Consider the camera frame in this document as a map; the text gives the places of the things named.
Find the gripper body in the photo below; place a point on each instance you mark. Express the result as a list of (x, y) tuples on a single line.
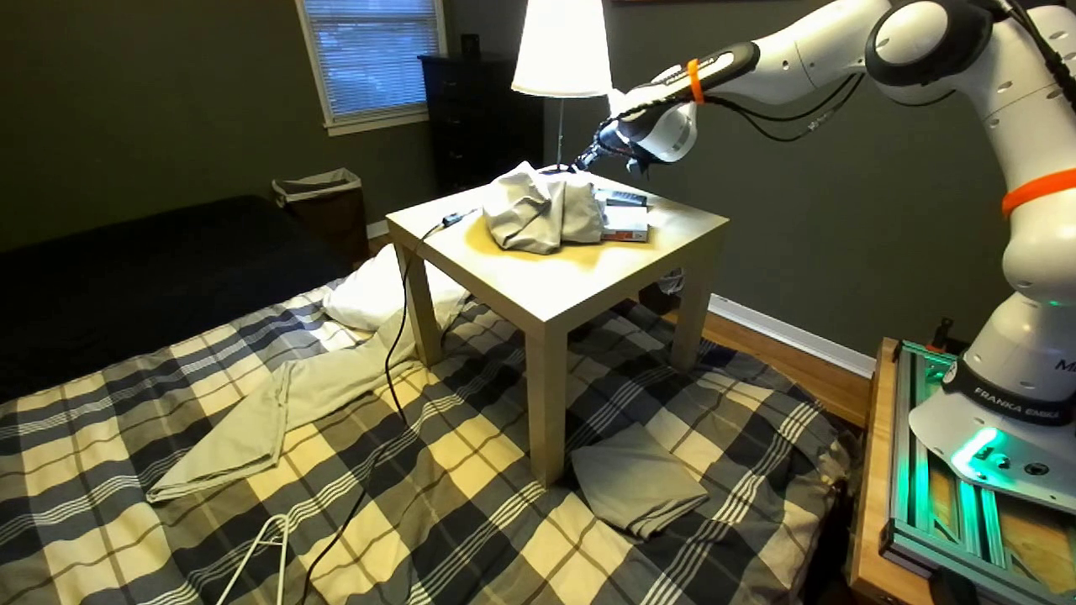
[(615, 139)]

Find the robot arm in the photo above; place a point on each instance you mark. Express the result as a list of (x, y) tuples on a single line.
[(1030, 277)]

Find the white shade table lamp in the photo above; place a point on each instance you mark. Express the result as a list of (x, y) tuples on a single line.
[(561, 46)]

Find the dark flat remote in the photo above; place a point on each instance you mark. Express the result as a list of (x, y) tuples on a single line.
[(626, 198)]

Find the white and orange book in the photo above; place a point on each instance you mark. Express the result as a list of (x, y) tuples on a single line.
[(626, 223)]

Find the crumpled grey cloth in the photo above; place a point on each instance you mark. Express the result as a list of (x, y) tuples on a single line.
[(538, 210)]

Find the black dresser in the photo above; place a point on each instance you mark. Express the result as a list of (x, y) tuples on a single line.
[(471, 118)]

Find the window with blinds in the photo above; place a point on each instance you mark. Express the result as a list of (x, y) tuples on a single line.
[(370, 55)]

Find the white pillow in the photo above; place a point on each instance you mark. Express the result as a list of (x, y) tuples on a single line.
[(370, 294)]

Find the laundry hamper with liner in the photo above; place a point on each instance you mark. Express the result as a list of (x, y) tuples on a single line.
[(324, 206)]

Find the folded grey cloth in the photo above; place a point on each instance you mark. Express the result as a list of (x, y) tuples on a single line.
[(637, 479)]

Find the black clamp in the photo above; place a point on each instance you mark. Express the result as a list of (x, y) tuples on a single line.
[(942, 334)]

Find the plaid blanket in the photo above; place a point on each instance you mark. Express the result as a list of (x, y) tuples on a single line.
[(471, 538)]

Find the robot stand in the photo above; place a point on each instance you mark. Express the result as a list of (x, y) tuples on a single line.
[(874, 504)]

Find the beige sheet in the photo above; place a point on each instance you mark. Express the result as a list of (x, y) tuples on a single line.
[(252, 420)]

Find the black mattress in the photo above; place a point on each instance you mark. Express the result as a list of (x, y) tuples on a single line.
[(134, 286)]

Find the white clothes hanger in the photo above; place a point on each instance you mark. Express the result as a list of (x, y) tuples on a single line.
[(282, 538)]

